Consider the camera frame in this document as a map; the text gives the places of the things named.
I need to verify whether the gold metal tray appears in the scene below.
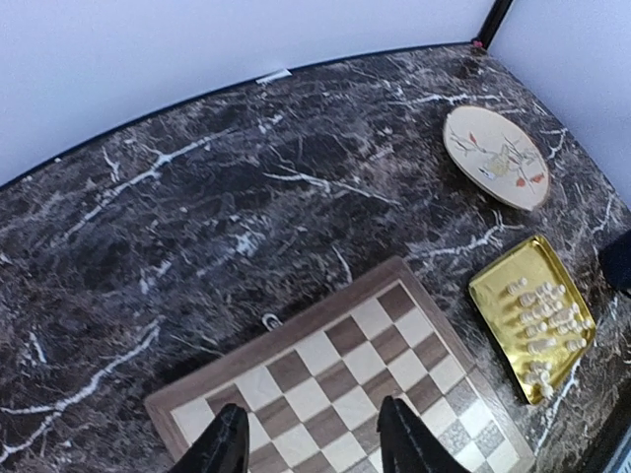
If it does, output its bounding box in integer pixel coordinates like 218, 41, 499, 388
468, 235, 596, 404

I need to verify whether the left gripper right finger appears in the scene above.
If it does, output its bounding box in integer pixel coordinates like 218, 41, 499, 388
377, 396, 468, 473

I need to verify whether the white chess pawn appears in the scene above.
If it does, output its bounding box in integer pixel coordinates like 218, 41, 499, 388
506, 277, 527, 295
538, 382, 554, 399
565, 338, 588, 353
524, 370, 550, 385

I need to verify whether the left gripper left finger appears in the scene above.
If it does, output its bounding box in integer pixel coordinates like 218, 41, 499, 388
172, 403, 249, 473

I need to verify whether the wooden chess board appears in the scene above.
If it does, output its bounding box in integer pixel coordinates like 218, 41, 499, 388
145, 257, 534, 472

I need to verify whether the dark blue mug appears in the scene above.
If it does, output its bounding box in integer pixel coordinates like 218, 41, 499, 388
598, 231, 631, 297

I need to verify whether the right black frame post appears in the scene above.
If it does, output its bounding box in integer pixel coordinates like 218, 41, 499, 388
471, 0, 513, 49

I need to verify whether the white chess piece cluster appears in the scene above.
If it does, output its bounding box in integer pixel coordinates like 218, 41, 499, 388
518, 282, 593, 355

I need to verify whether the beige floral ceramic plate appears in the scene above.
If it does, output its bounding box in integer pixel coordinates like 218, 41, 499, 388
443, 105, 550, 212

